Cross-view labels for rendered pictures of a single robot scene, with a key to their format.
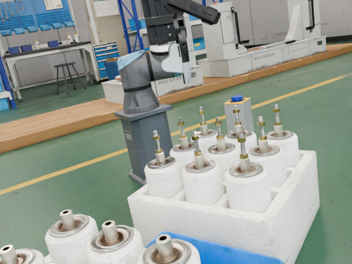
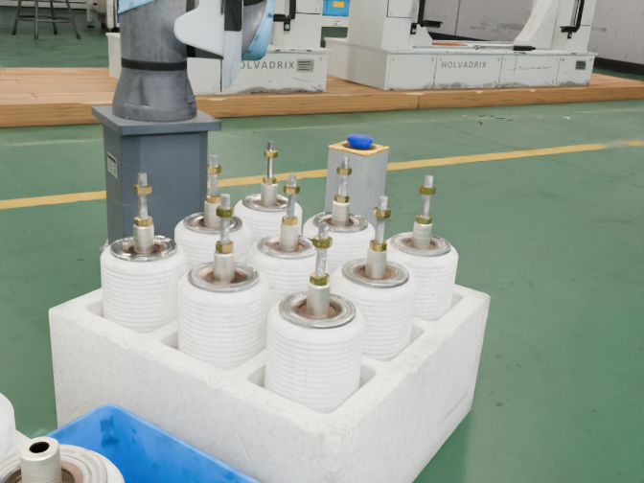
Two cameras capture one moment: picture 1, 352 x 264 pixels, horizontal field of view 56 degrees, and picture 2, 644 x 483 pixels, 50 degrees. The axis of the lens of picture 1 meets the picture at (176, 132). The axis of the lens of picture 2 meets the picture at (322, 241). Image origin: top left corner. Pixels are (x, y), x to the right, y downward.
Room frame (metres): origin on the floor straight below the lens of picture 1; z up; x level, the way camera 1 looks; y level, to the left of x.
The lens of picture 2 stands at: (0.09, -0.08, 0.55)
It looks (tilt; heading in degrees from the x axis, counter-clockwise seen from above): 21 degrees down; 354
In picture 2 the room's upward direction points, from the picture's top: 4 degrees clockwise
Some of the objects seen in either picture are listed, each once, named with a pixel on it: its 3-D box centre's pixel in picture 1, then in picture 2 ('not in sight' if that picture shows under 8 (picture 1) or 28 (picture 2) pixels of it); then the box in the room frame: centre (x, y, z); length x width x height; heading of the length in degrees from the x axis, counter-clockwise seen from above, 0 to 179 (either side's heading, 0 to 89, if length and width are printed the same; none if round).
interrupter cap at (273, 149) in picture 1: (264, 150); (375, 273); (0.78, -0.21, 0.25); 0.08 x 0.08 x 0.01
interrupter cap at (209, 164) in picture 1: (200, 166); (223, 277); (0.75, -0.04, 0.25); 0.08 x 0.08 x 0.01
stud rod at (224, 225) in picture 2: (196, 145); (224, 230); (0.75, -0.04, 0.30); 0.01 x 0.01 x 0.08
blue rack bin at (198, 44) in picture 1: (190, 45); (324, 2); (6.58, -0.57, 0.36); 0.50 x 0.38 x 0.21; 26
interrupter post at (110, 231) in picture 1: (110, 232); not in sight; (0.51, 0.14, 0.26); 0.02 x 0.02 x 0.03
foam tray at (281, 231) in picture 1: (229, 201); (282, 364); (0.85, -0.11, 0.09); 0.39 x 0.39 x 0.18; 53
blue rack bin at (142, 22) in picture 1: (143, 22); not in sight; (6.18, 0.21, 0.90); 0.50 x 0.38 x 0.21; 29
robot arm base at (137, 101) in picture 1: (139, 97); (154, 86); (1.37, 0.12, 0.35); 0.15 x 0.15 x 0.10
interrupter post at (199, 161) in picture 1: (199, 161); (223, 265); (0.75, -0.04, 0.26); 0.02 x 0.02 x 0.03
